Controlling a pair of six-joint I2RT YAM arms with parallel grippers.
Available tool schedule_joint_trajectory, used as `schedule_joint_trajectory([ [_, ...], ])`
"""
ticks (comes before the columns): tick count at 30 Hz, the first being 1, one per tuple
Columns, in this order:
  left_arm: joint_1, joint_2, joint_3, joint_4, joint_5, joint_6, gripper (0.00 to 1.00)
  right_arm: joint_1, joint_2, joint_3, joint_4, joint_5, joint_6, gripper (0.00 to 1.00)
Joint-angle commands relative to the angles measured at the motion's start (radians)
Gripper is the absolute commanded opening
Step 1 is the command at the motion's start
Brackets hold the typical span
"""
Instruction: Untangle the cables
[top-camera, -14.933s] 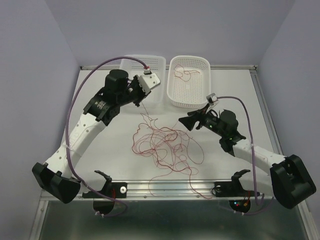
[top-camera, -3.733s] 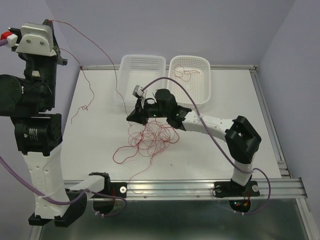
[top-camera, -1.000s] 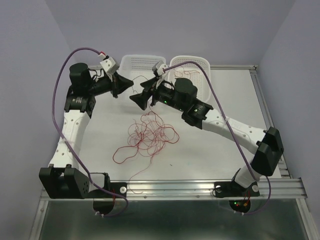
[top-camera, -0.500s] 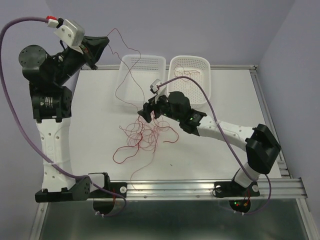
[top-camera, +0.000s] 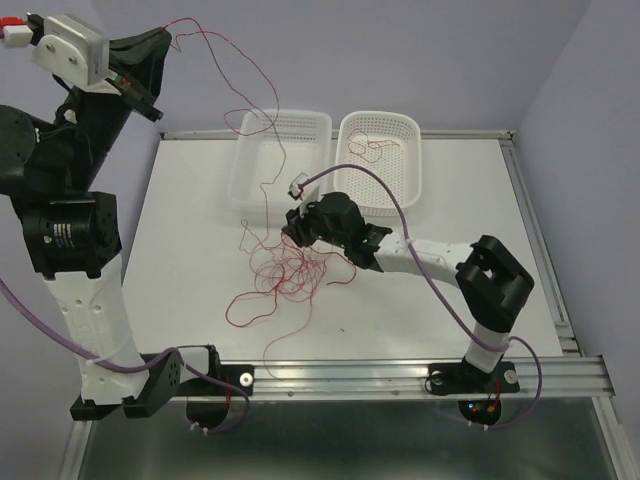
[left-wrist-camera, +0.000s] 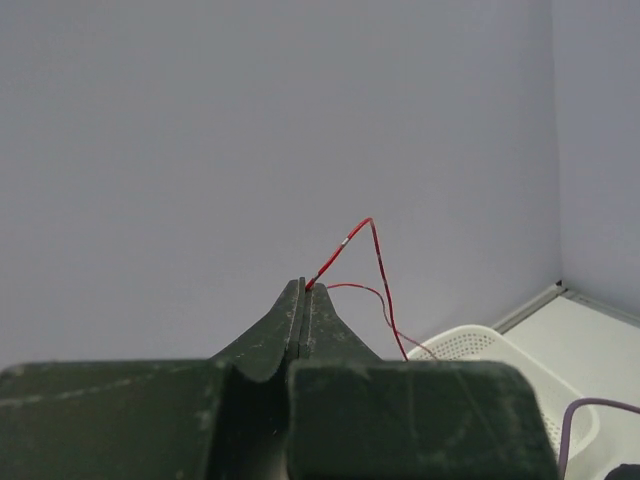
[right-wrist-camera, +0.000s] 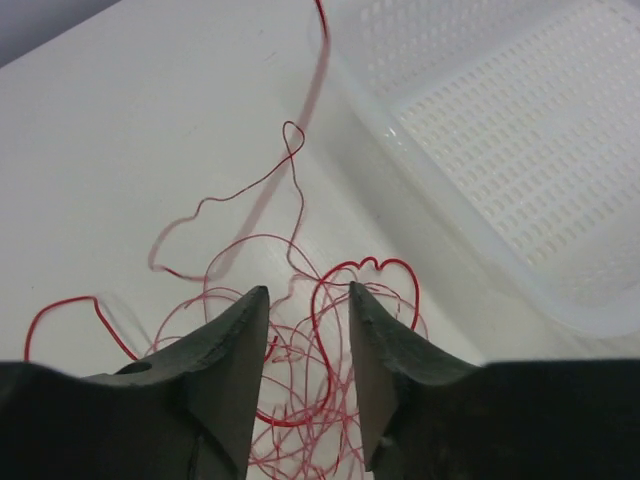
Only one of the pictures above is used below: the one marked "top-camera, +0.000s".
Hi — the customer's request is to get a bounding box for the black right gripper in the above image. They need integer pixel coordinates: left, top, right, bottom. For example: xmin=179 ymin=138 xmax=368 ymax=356
xmin=280 ymin=196 xmax=348 ymax=250

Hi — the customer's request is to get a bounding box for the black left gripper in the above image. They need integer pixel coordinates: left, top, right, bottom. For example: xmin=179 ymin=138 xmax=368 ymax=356
xmin=52 ymin=23 xmax=170 ymax=190

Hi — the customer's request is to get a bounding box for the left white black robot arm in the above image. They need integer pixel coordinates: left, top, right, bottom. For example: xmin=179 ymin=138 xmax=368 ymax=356
xmin=1 ymin=17 xmax=182 ymax=421

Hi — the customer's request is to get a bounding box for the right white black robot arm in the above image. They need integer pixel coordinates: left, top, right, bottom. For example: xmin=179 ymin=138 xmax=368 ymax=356
xmin=282 ymin=189 xmax=535 ymax=390

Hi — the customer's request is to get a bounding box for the translucent white perforated basket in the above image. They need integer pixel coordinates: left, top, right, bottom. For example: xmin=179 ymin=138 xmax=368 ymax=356
xmin=227 ymin=108 xmax=332 ymax=215

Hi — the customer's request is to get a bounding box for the white perforated plastic basket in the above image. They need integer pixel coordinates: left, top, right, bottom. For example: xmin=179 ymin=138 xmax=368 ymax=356
xmin=333 ymin=111 xmax=423 ymax=218

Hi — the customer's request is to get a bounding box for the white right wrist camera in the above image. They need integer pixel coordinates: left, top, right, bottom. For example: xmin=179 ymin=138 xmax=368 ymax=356
xmin=287 ymin=173 xmax=319 ymax=202

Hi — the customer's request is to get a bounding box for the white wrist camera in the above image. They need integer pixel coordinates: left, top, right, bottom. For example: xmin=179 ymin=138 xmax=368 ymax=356
xmin=287 ymin=173 xmax=319 ymax=202
xmin=1 ymin=14 xmax=119 ymax=95

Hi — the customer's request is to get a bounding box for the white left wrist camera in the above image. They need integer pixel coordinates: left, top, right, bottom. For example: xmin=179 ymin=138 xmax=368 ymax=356
xmin=1 ymin=14 xmax=119 ymax=95

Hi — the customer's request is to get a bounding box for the red wire in basket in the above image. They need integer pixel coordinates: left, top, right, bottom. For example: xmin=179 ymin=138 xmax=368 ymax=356
xmin=348 ymin=128 xmax=401 ymax=164

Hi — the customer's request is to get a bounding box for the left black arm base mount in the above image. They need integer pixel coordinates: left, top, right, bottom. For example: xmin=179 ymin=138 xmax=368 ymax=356
xmin=178 ymin=345 xmax=255 ymax=397

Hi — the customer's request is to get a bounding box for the aluminium front rail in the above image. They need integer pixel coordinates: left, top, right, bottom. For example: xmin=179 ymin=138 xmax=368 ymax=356
xmin=228 ymin=357 xmax=615 ymax=401

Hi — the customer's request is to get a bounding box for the aluminium rail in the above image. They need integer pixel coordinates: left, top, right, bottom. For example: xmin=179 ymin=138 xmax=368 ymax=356
xmin=499 ymin=139 xmax=584 ymax=357
xmin=228 ymin=357 xmax=615 ymax=401

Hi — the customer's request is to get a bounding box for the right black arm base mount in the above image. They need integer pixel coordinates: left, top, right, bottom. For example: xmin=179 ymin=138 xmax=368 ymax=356
xmin=424 ymin=360 xmax=520 ymax=396

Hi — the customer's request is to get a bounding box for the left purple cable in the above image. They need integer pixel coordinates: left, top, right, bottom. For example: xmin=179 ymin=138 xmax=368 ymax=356
xmin=0 ymin=274 xmax=251 ymax=435

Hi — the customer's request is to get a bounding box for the aluminium right side rail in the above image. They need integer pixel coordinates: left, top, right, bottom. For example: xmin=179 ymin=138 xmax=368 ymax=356
xmin=499 ymin=139 xmax=584 ymax=357

